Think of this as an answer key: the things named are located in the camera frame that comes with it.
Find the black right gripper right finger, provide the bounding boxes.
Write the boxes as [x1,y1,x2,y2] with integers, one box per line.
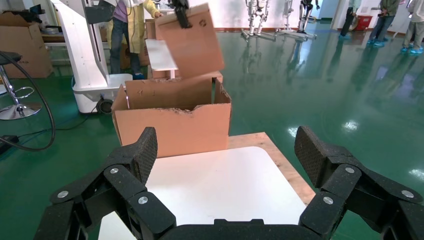
[293,125,424,240]

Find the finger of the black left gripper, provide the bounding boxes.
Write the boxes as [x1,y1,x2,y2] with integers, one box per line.
[172,0,193,30]

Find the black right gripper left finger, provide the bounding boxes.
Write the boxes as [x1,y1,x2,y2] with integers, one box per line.
[33,126,177,240]

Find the small cardboard box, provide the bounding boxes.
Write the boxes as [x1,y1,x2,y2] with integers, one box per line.
[153,2,226,80]

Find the plain cardboard box behind table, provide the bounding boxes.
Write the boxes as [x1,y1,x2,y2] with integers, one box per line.
[145,18,158,40]

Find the cardboard box with round print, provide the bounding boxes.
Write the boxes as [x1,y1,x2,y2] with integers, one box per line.
[119,31,151,71]

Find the large open cardboard box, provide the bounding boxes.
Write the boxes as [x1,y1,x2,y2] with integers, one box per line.
[110,70,233,160]

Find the big plain cardboard box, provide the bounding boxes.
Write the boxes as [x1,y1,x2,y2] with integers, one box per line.
[0,12,54,80]

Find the white background table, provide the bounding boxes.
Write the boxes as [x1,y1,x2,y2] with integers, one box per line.
[145,38,180,80]

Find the plywood board under table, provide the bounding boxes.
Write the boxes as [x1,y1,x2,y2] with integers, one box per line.
[226,131,317,207]

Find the person in yellow coat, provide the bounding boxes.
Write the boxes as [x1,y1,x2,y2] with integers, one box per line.
[106,0,164,81]

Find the white humanoid robot on stand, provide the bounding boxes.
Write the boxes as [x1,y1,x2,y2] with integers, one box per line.
[240,0,278,43]

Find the white wheeled robot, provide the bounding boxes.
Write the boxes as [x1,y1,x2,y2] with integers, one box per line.
[49,0,134,116]

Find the black device on floor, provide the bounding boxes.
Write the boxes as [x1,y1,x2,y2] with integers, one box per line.
[0,134,20,155]

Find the black humanoid robot on stand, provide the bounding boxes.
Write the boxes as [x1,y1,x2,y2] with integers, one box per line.
[276,0,322,42]

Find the chrome bar stool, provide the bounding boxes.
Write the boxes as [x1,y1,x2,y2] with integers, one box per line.
[0,51,44,121]

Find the red bin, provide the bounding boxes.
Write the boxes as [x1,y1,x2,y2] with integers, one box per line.
[355,14,374,32]

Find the person in dark trousers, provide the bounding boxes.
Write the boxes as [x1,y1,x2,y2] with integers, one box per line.
[338,0,362,41]

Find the person in blue jeans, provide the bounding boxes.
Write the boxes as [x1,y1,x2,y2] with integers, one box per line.
[366,0,400,48]

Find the person in beige clothes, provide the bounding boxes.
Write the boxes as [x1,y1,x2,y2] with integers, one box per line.
[400,0,424,55]

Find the thin black floor cable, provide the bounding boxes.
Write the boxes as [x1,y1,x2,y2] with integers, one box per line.
[16,112,97,139]

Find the black right arm cable loop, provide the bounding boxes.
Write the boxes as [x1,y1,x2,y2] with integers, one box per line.
[0,49,57,153]

